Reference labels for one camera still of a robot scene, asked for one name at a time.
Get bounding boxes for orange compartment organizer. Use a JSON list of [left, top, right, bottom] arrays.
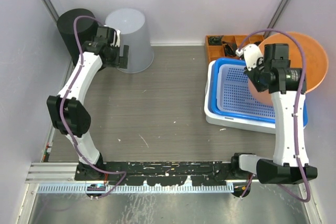
[[205, 34, 266, 63]]

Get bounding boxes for dark rolled item centre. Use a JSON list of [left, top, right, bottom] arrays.
[[223, 41, 237, 58]]

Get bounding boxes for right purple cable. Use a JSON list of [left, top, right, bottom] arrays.
[[237, 28, 312, 204]]

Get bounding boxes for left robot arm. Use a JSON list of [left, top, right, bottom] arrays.
[[47, 26, 129, 180]]

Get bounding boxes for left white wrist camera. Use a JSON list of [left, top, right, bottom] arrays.
[[111, 29, 121, 47]]

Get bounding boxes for dark rolled item far left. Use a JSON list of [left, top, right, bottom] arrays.
[[208, 36, 223, 46]]

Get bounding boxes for black bucket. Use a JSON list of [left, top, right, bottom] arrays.
[[57, 8, 98, 66]]

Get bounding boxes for purple cable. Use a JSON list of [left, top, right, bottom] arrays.
[[237, 28, 312, 204], [59, 15, 127, 200]]

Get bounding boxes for black mounting rail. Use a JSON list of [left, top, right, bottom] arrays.
[[75, 161, 250, 186]]

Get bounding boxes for white cable duct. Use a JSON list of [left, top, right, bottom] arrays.
[[37, 183, 234, 194]]

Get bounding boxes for orange bucket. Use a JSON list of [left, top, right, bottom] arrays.
[[246, 31, 329, 105]]

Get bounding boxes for grey bucket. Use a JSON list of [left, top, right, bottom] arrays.
[[105, 8, 154, 73]]

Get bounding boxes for white plastic tub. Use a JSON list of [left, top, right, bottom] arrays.
[[204, 61, 276, 134]]

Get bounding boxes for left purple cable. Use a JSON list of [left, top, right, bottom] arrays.
[[59, 15, 127, 200]]

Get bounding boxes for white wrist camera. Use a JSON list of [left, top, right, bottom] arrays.
[[111, 29, 121, 47], [236, 44, 263, 71]]

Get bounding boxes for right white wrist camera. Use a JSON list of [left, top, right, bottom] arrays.
[[236, 44, 263, 71]]

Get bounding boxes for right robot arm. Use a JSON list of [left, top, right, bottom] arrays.
[[230, 44, 318, 185]]

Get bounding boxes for dark rolled item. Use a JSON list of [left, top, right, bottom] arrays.
[[208, 36, 223, 46], [223, 41, 237, 58]]

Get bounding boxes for blue perforated basket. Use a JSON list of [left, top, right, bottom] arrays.
[[208, 57, 308, 130]]

